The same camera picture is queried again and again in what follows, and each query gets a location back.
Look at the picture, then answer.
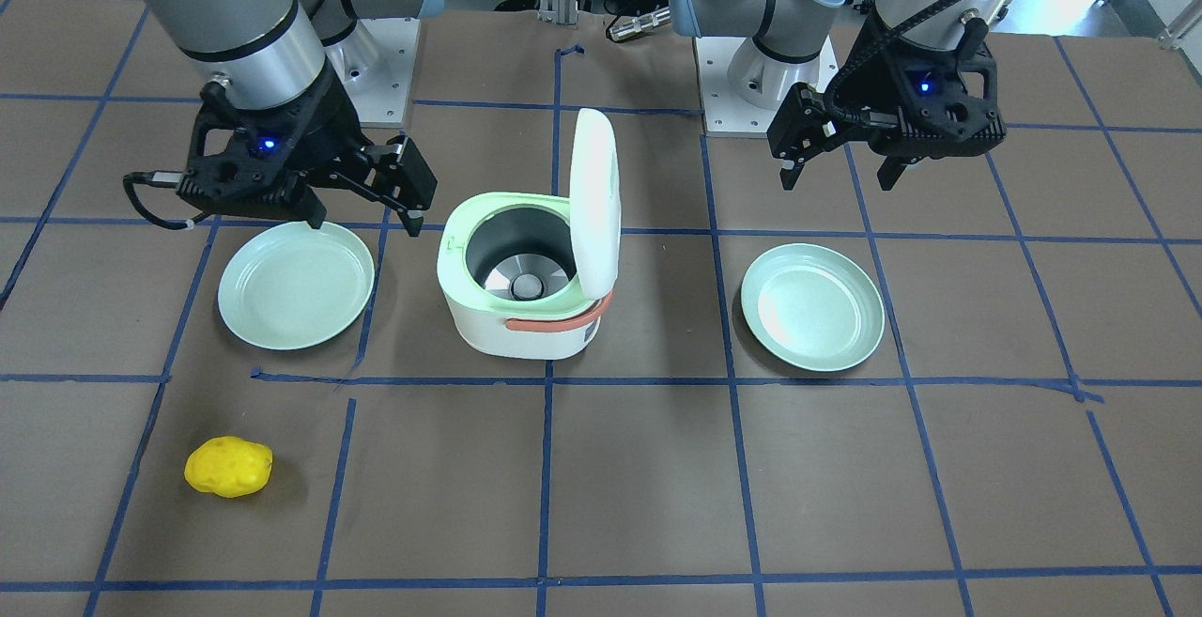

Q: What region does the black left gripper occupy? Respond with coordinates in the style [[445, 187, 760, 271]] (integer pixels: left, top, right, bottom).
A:
[[767, 13, 1008, 191]]

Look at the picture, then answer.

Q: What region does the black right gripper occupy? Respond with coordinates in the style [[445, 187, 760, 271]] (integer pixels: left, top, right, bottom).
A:
[[177, 63, 438, 238]]

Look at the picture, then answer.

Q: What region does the white rice cooker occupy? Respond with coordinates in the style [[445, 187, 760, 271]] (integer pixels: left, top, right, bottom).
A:
[[438, 108, 621, 360]]

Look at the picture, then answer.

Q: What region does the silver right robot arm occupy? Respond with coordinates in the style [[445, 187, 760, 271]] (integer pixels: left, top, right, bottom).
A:
[[123, 0, 445, 237]]

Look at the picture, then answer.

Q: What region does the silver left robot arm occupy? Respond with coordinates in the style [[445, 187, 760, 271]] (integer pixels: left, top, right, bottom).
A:
[[298, 0, 1005, 147]]

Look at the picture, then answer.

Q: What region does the light green plate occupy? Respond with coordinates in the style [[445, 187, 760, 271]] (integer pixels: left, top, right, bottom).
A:
[[740, 243, 886, 372], [216, 223, 375, 350]]

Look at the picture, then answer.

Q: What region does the silver cylindrical connector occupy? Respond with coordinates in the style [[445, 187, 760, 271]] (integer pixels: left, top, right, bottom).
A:
[[606, 7, 672, 45]]

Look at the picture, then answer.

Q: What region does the yellow toy potato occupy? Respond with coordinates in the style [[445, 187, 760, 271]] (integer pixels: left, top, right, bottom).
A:
[[183, 437, 273, 499]]

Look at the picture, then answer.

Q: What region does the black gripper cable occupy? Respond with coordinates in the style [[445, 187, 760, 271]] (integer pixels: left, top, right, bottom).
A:
[[123, 172, 209, 231]]

